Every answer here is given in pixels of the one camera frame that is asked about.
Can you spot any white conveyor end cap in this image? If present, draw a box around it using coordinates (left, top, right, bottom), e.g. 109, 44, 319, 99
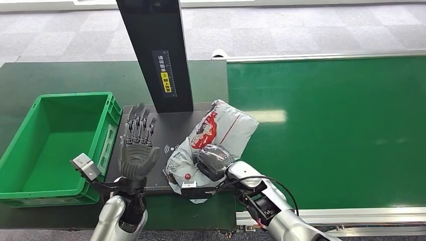
211, 49, 229, 61

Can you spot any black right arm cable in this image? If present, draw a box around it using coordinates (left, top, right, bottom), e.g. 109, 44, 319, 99
216, 175, 300, 217

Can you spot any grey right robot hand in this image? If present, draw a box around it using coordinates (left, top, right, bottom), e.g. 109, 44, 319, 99
192, 144, 236, 182

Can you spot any grey red-printed mailer package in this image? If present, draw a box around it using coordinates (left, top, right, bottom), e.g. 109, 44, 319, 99
163, 99, 260, 204

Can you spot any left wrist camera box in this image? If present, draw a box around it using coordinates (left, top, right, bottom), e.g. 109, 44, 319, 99
70, 153, 102, 182

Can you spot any green conveyor belt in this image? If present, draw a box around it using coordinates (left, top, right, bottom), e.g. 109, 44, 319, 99
226, 55, 426, 211

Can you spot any aluminium conveyor side rail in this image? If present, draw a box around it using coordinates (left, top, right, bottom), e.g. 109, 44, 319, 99
211, 49, 426, 64
235, 207, 426, 237

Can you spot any green plastic crate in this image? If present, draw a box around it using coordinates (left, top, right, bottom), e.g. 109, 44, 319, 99
0, 91, 124, 209

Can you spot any black ruled machine platform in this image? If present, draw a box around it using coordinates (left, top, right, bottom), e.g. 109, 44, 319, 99
104, 102, 215, 196

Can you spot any black machine column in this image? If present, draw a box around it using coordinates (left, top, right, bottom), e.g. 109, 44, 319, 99
115, 0, 195, 114

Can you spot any yellow column label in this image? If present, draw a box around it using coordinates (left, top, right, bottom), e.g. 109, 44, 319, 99
160, 71, 173, 94

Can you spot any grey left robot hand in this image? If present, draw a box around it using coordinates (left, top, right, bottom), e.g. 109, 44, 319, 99
119, 102, 161, 182

